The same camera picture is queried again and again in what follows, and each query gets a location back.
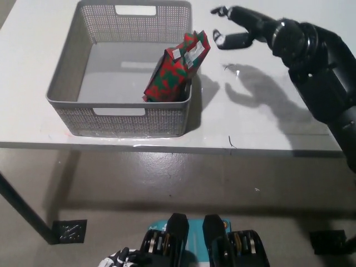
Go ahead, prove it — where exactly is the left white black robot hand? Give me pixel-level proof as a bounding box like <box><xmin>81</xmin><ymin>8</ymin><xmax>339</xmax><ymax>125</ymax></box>
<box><xmin>98</xmin><ymin>246</ymin><xmax>146</xmax><ymax>267</ymax></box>

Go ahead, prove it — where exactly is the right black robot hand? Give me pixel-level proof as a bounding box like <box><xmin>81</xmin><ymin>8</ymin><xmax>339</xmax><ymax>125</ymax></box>
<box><xmin>210</xmin><ymin>5</ymin><xmax>279</xmax><ymax>51</ymax></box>

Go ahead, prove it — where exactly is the grey perforated plastic basket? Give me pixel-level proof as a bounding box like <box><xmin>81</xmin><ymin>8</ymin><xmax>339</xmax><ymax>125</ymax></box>
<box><xmin>45</xmin><ymin>0</ymin><xmax>194</xmax><ymax>138</ymax></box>

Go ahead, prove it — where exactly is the black metal table leg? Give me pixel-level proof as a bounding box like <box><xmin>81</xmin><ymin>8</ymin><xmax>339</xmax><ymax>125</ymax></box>
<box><xmin>0</xmin><ymin>170</ymin><xmax>60</xmax><ymax>245</ymax></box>

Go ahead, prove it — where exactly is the black floor tape patch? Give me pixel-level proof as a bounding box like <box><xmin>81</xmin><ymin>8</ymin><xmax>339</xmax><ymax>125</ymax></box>
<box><xmin>51</xmin><ymin>219</ymin><xmax>88</xmax><ymax>245</ymax></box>
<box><xmin>309</xmin><ymin>230</ymin><xmax>348</xmax><ymax>255</ymax></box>

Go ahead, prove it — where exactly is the red green coffee bean bag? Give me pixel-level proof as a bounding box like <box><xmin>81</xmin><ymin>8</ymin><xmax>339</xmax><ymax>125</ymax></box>
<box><xmin>142</xmin><ymin>29</ymin><xmax>211</xmax><ymax>103</ymax></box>

